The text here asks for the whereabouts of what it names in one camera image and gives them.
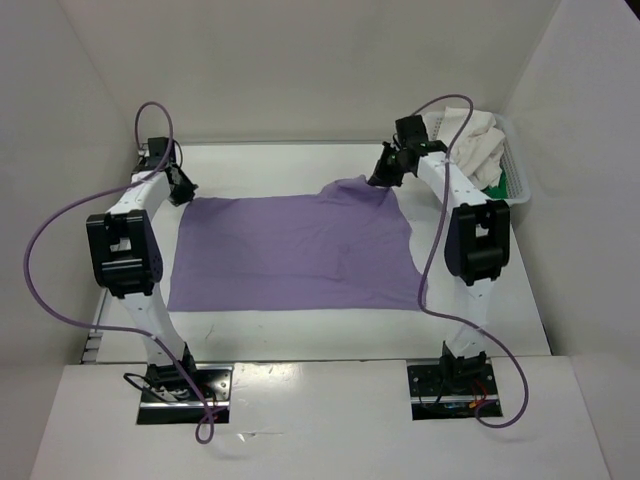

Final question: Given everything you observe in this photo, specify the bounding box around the green t shirt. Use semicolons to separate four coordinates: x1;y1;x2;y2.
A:
483;172;509;200

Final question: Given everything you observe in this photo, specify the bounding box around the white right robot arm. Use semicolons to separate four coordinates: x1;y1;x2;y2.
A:
368;114;510;393

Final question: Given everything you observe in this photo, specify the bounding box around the white crumpled t shirt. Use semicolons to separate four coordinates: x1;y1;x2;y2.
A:
450;110;505;190

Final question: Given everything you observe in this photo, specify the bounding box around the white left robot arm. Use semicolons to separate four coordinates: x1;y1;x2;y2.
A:
86;137;200;400

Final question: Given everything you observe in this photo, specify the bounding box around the purple t shirt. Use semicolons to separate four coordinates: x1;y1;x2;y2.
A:
167;177;421;312

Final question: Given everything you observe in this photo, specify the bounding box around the white plastic laundry basket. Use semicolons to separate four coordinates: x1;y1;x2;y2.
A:
418;107;530;212

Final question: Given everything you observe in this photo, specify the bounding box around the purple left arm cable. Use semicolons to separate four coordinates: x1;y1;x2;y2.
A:
23;102;221;445

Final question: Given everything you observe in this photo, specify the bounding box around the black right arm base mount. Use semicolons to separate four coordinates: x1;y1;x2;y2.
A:
406;362;502;421

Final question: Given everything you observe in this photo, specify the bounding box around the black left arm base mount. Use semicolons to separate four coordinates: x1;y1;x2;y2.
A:
123;364;233;425

